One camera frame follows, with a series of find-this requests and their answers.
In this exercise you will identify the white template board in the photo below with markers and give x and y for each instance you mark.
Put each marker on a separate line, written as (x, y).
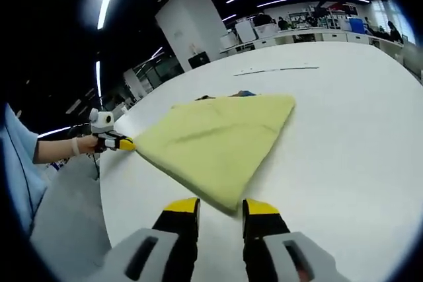
(274, 70)

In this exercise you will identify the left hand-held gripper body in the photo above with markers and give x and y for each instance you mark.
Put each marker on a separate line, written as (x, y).
(102, 120)

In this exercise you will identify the blue storage bin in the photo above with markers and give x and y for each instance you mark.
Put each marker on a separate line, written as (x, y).
(357, 26)

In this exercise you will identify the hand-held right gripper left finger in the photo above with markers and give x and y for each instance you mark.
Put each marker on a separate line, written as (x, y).
(181, 235)

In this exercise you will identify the person's left hand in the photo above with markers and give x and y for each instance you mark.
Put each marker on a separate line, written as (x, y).
(87, 145)

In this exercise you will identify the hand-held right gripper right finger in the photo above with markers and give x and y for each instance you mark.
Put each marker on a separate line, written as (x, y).
(261, 232)

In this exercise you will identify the black monitor screen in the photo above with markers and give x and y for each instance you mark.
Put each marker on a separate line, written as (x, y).
(199, 60)

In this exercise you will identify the white wristband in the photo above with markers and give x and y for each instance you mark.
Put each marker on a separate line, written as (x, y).
(75, 147)

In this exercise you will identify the yellow blue grey garment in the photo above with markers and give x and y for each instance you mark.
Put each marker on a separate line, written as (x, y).
(215, 136)

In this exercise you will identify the person in light blue shirt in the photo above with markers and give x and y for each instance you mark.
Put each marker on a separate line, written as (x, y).
(16, 163)

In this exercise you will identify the white board stand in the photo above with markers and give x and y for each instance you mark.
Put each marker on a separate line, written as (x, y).
(245, 32)

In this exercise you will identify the long white counter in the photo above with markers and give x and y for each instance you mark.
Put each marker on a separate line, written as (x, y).
(330, 36)

